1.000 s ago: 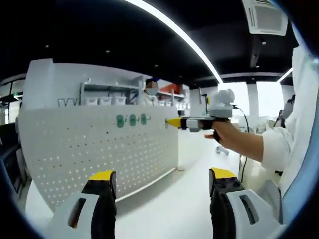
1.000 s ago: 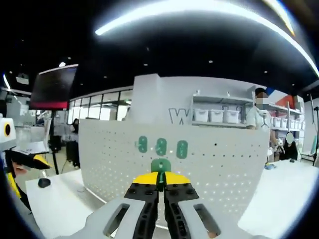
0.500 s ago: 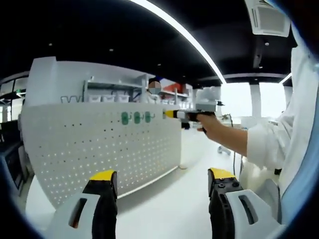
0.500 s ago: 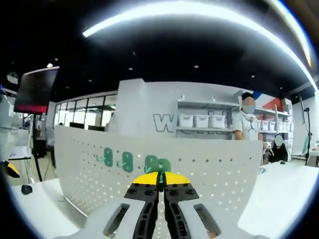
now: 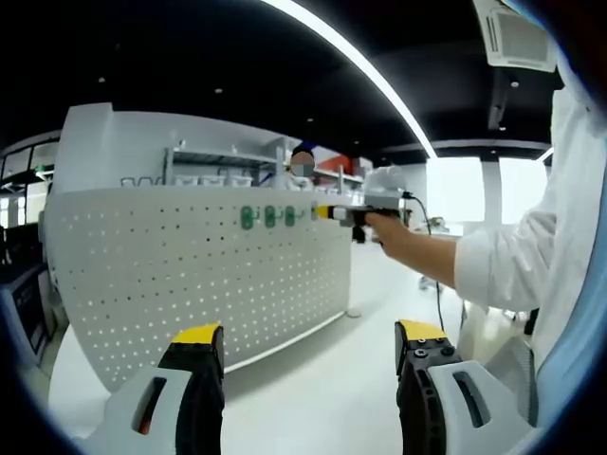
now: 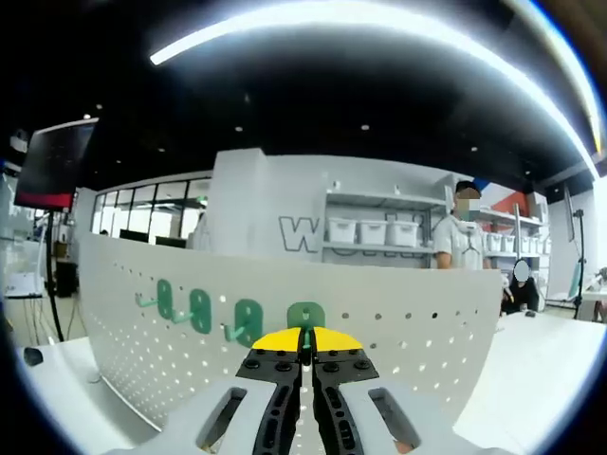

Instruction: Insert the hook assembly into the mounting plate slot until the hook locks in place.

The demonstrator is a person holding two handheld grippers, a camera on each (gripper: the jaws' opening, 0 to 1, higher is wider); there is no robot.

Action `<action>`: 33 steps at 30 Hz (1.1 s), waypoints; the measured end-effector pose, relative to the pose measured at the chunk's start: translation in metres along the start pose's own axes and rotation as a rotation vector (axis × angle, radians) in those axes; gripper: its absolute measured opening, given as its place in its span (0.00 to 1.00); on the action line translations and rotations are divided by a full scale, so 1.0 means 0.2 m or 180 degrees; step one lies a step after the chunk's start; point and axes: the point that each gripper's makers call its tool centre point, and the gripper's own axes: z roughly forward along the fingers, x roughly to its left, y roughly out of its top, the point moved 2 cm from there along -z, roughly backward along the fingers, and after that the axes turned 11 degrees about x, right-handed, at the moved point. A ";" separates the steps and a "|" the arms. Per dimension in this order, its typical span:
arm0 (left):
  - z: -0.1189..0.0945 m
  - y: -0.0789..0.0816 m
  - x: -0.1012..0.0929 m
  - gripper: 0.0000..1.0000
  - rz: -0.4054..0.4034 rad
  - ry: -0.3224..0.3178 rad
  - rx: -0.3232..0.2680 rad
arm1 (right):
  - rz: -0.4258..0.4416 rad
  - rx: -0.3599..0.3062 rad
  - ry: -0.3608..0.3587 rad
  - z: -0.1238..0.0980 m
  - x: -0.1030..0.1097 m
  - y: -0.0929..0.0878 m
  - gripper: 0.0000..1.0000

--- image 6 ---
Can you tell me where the black monitor stand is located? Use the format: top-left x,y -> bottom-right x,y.
43,208 -> 65,342

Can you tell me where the red blue wall banner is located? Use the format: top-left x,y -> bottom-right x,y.
473,177 -> 527,219

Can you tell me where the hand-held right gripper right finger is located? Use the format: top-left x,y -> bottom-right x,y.
310,326 -> 456,455

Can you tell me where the black tripod stand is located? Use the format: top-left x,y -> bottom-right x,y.
561,182 -> 592,321

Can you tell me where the white perforated mounting plate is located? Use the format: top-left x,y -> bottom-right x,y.
78,230 -> 504,430

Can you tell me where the green hook assembly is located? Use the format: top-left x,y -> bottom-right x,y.
170,288 -> 213,337
286,301 -> 327,352
223,298 -> 265,348
135,278 -> 175,319

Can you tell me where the black hanging monitor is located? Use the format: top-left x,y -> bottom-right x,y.
12,117 -> 101,209

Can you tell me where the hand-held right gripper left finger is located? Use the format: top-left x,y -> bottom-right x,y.
160,326 -> 304,455

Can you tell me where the ceiling light strip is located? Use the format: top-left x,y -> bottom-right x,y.
149,2 -> 603,179

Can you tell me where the white storage bin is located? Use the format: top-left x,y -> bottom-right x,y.
387,221 -> 419,247
359,220 -> 388,246
328,217 -> 358,244

